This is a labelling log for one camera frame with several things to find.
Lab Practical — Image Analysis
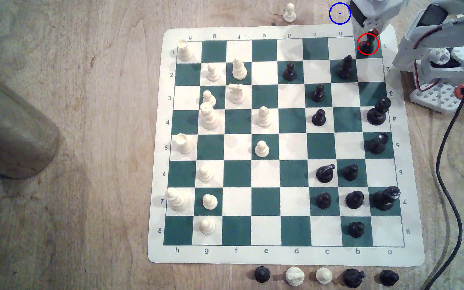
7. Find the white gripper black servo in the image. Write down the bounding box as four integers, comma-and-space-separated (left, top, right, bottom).
349, 0, 409, 38

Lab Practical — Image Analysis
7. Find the black chess rook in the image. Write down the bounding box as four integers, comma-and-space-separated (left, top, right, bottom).
358, 30, 379, 56

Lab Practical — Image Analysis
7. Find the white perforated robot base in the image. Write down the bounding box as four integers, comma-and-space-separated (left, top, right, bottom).
409, 76, 464, 114

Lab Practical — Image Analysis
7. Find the black chess queen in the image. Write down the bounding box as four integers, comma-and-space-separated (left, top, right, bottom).
366, 97, 392, 126

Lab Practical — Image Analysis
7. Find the black chess pawn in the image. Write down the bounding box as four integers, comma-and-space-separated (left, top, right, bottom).
312, 109, 327, 127
316, 192, 332, 209
342, 164, 359, 181
255, 266, 271, 283
379, 269, 400, 287
345, 190, 365, 209
310, 84, 326, 103
282, 62, 297, 82
347, 222, 365, 238

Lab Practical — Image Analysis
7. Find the white chess bishop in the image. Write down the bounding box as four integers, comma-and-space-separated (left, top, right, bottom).
231, 58, 248, 80

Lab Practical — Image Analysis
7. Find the black chess knight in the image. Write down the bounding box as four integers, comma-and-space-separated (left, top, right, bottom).
343, 268, 366, 288
316, 164, 336, 183

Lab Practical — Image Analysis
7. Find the green and white chess mat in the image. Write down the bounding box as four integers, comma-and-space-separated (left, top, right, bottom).
147, 22, 426, 267

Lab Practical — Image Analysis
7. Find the black chess king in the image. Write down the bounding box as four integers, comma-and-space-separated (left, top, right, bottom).
373, 186, 401, 212

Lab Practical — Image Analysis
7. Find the white chess queen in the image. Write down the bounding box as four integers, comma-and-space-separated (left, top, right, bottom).
199, 102, 220, 130

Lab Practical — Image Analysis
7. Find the white chess knight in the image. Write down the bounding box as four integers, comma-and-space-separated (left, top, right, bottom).
285, 267, 305, 287

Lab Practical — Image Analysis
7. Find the white chess king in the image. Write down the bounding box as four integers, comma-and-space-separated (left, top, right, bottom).
165, 188, 190, 212

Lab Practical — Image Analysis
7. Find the white pawn e4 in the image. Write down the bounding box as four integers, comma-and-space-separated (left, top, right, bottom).
256, 106, 271, 128

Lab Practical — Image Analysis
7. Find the white rook f3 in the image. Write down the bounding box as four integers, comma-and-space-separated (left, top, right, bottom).
228, 83, 245, 105

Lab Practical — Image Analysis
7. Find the red and white servo wire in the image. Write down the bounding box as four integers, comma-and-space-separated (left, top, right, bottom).
414, 23, 460, 92

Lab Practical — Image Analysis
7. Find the thick black cable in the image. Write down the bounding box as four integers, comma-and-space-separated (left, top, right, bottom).
420, 45, 464, 290

